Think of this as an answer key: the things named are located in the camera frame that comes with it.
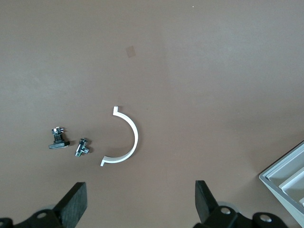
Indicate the black push switch component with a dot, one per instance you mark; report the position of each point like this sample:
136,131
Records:
58,143

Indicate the small silver metal fitting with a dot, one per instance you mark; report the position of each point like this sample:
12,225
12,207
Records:
82,147

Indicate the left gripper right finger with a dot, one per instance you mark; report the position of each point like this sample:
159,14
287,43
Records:
206,206

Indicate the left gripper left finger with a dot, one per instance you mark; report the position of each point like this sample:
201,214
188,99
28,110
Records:
73,204

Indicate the white drawer cabinet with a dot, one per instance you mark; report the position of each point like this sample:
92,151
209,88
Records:
275,190

